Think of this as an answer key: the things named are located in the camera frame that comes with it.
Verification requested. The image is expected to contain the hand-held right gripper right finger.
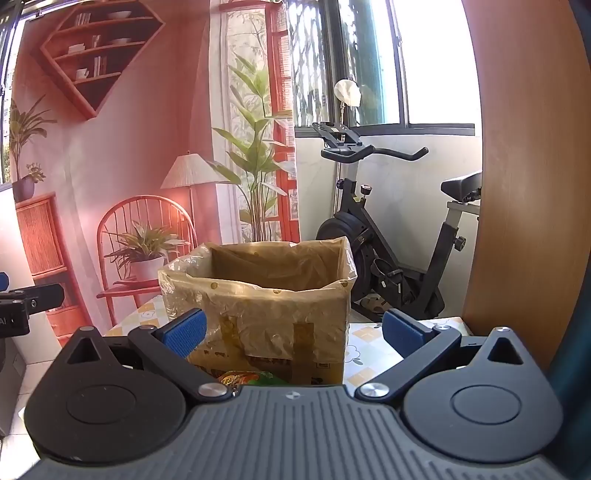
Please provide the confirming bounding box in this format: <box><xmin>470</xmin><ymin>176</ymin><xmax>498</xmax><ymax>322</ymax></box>
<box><xmin>355</xmin><ymin>308</ymin><xmax>537</xmax><ymax>402</ymax></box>

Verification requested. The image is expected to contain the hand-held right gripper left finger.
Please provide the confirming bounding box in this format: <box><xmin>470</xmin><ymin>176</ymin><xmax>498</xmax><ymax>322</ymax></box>
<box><xmin>55</xmin><ymin>308</ymin><xmax>230</xmax><ymax>402</ymax></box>

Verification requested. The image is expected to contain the red and green snack packet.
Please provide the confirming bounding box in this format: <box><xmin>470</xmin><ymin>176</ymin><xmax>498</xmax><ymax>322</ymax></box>
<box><xmin>216</xmin><ymin>369</ymin><xmax>289</xmax><ymax>387</ymax></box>

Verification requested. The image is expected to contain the plastic-lined cardboard box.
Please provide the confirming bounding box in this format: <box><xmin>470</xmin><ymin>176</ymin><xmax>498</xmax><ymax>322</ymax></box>
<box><xmin>158</xmin><ymin>236</ymin><xmax>359</xmax><ymax>387</ymax></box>

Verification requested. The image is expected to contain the patterned tablecloth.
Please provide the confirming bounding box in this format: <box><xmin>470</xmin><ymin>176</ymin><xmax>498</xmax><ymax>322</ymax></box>
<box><xmin>105</xmin><ymin>294</ymin><xmax>472</xmax><ymax>387</ymax></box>

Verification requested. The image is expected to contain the black exercise bike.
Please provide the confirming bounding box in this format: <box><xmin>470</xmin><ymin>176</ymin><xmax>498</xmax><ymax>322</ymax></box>
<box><xmin>311</xmin><ymin>122</ymin><xmax>484</xmax><ymax>322</ymax></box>

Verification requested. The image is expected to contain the printed room backdrop cloth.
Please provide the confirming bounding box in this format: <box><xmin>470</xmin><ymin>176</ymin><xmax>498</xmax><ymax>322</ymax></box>
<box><xmin>8</xmin><ymin>0</ymin><xmax>302</xmax><ymax>344</ymax></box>

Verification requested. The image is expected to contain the wooden board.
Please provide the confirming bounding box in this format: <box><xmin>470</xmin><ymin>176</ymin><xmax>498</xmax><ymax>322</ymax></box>
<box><xmin>461</xmin><ymin>0</ymin><xmax>591</xmax><ymax>372</ymax></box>

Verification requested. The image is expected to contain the white hanging cloth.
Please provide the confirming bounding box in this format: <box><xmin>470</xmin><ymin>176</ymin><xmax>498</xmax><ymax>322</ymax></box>
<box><xmin>334</xmin><ymin>79</ymin><xmax>361</xmax><ymax>108</ymax></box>

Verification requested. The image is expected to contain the dark framed window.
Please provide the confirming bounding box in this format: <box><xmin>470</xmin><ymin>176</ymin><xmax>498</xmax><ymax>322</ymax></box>
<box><xmin>285</xmin><ymin>0</ymin><xmax>477</xmax><ymax>136</ymax></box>

